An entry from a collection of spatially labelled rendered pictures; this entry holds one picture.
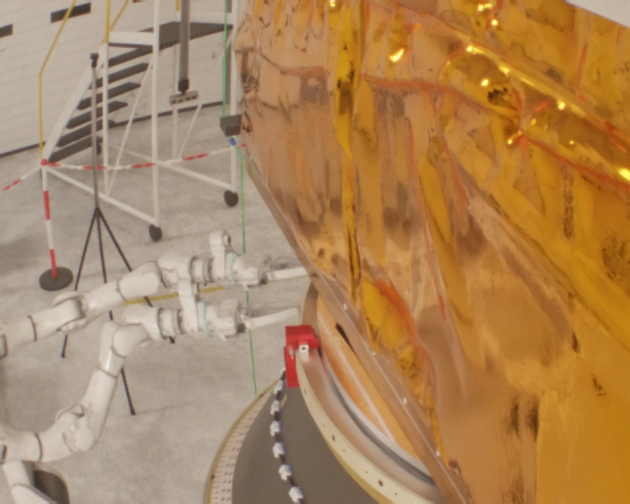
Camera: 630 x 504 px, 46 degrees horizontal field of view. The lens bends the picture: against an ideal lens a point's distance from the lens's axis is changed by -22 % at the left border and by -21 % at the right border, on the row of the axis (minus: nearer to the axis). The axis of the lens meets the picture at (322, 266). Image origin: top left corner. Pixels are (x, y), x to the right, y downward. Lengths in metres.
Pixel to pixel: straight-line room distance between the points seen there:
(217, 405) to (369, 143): 3.29
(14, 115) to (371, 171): 7.75
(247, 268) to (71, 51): 6.84
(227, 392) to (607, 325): 3.96
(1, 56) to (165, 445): 5.58
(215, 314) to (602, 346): 1.28
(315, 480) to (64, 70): 7.44
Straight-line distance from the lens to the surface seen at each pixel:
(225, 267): 2.08
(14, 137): 8.94
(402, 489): 1.35
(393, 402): 1.46
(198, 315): 1.89
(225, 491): 2.09
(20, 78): 8.77
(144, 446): 4.20
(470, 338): 0.99
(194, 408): 4.45
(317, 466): 1.64
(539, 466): 0.84
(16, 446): 1.85
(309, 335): 1.69
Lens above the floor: 2.63
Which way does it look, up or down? 27 degrees down
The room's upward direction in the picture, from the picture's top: 1 degrees counter-clockwise
